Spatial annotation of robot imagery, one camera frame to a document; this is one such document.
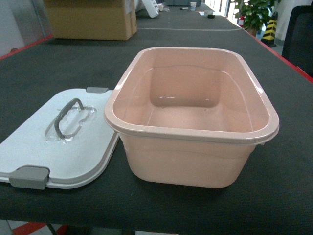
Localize white box lid grey latches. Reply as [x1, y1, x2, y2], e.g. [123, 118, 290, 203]
[0, 88, 119, 190]

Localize pink plastic storage box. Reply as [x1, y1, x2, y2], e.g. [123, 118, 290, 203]
[104, 47, 280, 188]

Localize cardboard box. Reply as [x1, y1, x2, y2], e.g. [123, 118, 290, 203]
[44, 0, 137, 41]

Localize white paper cup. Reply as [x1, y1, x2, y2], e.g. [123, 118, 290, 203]
[190, 1, 197, 11]

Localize yellow black striped bollard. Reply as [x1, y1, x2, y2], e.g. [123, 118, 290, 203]
[261, 11, 278, 48]

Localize green potted plant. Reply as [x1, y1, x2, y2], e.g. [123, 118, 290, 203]
[234, 0, 281, 37]

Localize black office chair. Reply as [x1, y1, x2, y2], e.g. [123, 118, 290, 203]
[282, 5, 313, 76]

